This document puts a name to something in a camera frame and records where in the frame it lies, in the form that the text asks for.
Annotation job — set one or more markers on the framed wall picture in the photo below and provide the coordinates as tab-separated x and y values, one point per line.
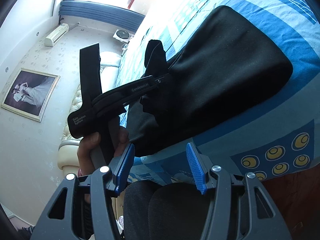
32	92

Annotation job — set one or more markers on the person's dark clothed legs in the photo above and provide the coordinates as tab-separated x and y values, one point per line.
170	212

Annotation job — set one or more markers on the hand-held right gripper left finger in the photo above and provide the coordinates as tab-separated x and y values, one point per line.
123	170

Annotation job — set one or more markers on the white fan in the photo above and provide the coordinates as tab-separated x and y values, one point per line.
121	34

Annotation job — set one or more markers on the blue patterned bedspread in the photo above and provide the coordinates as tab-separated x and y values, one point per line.
287	17

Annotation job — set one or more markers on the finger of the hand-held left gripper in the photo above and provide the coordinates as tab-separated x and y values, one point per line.
160	79

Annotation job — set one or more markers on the cream tufted leather headboard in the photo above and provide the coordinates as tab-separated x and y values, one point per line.
68	155

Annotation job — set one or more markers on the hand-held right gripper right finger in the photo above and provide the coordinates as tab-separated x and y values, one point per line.
197	170

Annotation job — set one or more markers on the blue curtain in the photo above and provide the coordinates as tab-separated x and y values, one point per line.
100	12

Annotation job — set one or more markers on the person's left hand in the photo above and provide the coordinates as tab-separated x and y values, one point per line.
86	155

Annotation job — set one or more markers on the black pants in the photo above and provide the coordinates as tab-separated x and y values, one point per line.
225	67

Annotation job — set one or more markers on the white wall air conditioner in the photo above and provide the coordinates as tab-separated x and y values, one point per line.
56	35

